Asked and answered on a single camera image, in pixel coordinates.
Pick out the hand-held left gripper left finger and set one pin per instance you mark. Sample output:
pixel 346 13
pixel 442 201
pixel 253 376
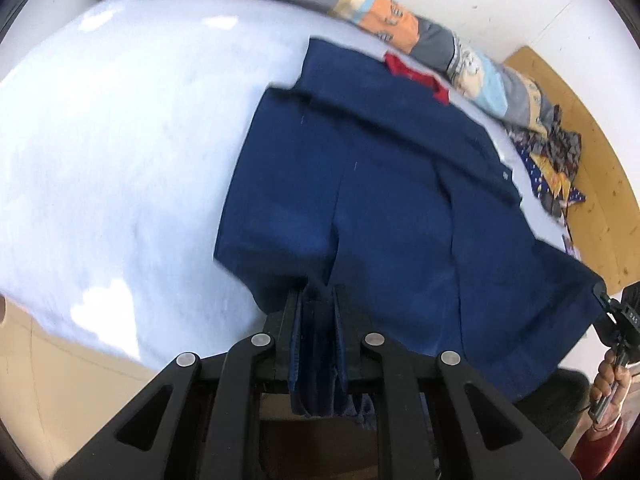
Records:
pixel 286 332

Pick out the grey red patterned cloth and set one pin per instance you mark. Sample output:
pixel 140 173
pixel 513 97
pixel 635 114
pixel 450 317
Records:
pixel 560 145

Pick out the wooden headboard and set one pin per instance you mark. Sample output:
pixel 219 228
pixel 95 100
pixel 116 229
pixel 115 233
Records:
pixel 602 185

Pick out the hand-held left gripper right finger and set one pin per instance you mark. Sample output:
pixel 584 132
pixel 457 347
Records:
pixel 352 332

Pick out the navy blue work jacket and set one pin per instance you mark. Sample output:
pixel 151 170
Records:
pixel 390 185

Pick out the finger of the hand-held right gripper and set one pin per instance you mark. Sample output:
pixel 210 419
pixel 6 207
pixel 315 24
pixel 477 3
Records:
pixel 602 297

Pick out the person's right forearm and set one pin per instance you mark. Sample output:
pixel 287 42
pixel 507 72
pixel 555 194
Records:
pixel 600 450

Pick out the navy star-print yellow cloth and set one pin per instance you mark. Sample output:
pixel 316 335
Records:
pixel 547 180

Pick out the light blue cloud-print bed sheet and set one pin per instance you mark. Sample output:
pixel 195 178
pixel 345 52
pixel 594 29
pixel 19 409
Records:
pixel 125 160

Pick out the person's right hand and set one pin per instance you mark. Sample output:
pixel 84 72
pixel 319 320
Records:
pixel 610 377

